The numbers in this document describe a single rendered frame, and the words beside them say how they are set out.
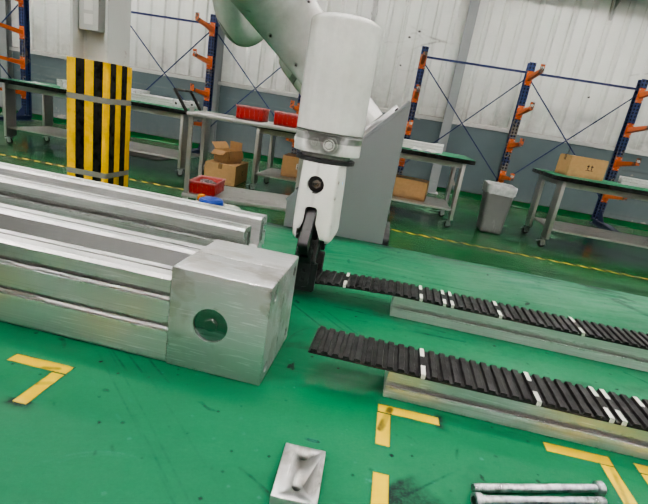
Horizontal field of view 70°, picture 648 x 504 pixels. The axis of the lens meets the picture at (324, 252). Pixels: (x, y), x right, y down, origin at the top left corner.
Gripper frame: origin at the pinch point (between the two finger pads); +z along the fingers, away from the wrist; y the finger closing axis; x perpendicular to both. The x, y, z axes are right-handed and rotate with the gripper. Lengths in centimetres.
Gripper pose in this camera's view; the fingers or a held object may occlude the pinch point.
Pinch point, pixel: (307, 270)
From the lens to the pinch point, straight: 63.0
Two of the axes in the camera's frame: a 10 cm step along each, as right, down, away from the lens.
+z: -1.6, 9.4, 2.9
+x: -9.7, -2.0, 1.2
